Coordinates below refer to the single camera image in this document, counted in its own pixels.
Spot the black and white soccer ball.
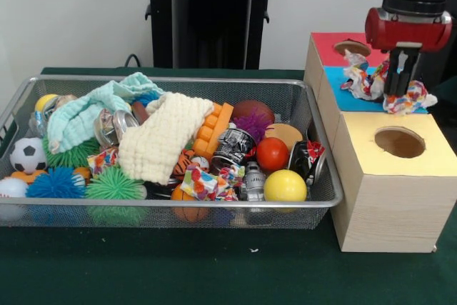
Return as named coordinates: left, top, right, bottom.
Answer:
left=9, top=136, right=49, bottom=174

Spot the colourful patterned paper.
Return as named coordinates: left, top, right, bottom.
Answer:
left=180, top=163, right=247, bottom=202
left=341, top=49, right=438, bottom=116

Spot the red orange ball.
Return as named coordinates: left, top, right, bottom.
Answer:
left=255, top=136, right=290, bottom=172

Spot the white baseball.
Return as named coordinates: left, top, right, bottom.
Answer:
left=0, top=176, right=29, bottom=199

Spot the shallow clear mesh bin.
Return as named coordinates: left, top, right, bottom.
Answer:
left=0, top=74, right=344, bottom=230

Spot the blue spiky ball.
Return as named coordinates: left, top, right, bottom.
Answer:
left=25, top=166, right=86, bottom=199

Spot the mint green cloth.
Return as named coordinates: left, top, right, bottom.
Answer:
left=46, top=71, right=165, bottom=154

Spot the green spiky ball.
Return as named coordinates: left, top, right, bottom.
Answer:
left=84, top=166, right=149, bottom=201

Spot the black cable loop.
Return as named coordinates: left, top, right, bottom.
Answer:
left=123, top=53, right=144, bottom=69

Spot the purple spiky ball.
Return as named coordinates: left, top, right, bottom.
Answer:
left=230, top=110, right=274, bottom=145

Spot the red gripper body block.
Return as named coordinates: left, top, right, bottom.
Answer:
left=364, top=7, right=453, bottom=53

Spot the wooden box with three holes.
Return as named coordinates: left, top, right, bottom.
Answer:
left=303, top=31, right=457, bottom=254

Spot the dark green side table cloth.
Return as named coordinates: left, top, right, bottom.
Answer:
left=426, top=76, right=457, bottom=106

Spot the black upright panel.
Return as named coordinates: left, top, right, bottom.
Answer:
left=413, top=0, right=457, bottom=86

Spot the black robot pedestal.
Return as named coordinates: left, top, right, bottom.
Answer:
left=137, top=0, right=288, bottom=70

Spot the large yellow ball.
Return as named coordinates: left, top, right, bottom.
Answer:
left=263, top=169, right=308, bottom=203

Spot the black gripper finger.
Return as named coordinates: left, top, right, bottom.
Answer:
left=395, top=51, right=421, bottom=97
left=383, top=48, right=401, bottom=96

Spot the cream knitted cloth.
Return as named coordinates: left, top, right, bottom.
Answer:
left=117, top=92, right=215, bottom=185

